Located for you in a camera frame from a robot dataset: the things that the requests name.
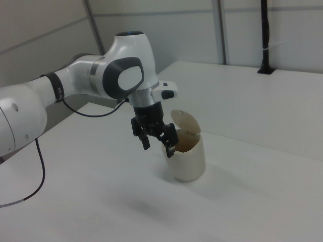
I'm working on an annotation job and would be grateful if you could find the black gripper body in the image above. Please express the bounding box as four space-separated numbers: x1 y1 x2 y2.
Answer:
133 102 166 128

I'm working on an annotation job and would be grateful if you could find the beige trash bin lid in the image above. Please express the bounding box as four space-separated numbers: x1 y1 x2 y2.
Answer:
170 108 202 138

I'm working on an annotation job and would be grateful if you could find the small white trash bin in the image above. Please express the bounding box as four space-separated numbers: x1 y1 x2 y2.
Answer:
161 108 206 183

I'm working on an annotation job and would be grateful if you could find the grey metal partition post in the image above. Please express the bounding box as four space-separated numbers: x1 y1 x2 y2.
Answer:
84 0 105 55
216 0 231 66

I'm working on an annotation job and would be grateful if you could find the long black arm cable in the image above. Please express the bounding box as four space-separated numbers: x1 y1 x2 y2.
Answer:
0 97 131 208

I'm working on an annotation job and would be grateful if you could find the black camera pole with clamp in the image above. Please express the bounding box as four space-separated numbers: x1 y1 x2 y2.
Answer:
257 0 276 75

